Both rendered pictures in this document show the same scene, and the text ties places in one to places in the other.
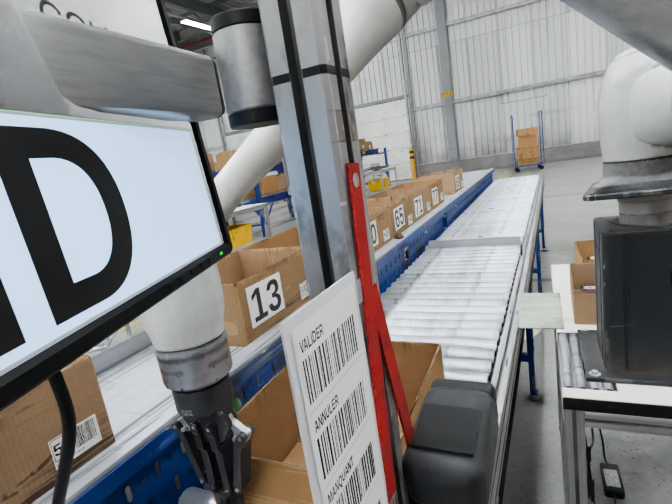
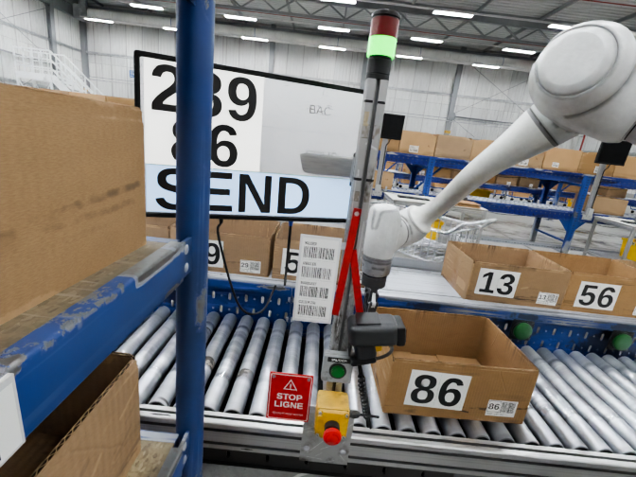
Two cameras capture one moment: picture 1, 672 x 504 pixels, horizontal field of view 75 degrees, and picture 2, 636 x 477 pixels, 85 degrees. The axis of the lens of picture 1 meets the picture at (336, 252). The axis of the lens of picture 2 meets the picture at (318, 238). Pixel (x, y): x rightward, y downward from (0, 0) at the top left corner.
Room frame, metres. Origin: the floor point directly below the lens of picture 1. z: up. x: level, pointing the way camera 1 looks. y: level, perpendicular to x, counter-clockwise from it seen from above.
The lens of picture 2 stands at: (-0.10, -0.59, 1.43)
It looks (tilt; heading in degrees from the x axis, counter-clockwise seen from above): 16 degrees down; 62
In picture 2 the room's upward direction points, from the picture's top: 7 degrees clockwise
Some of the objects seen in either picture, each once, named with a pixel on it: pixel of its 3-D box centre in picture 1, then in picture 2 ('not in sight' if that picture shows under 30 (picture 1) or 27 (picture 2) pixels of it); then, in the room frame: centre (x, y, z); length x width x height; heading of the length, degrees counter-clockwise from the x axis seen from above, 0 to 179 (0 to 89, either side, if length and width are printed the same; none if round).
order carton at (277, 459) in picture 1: (344, 430); (441, 359); (0.71, 0.03, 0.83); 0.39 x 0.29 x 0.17; 154
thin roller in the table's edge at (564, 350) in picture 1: (565, 360); not in sight; (0.99, -0.52, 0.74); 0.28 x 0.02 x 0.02; 154
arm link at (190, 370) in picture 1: (195, 358); (376, 264); (0.54, 0.20, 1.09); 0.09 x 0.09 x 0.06
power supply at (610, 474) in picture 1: (611, 480); not in sight; (1.36, -0.87, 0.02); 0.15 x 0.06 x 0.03; 154
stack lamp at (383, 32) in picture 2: not in sight; (382, 39); (0.30, 0.00, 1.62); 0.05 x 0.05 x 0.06
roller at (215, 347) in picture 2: not in sight; (211, 355); (0.10, 0.41, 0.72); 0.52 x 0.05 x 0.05; 62
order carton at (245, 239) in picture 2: not in sight; (229, 242); (0.25, 0.85, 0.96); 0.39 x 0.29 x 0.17; 152
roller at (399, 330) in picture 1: (419, 334); (625, 399); (1.31, -0.22, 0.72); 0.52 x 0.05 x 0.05; 62
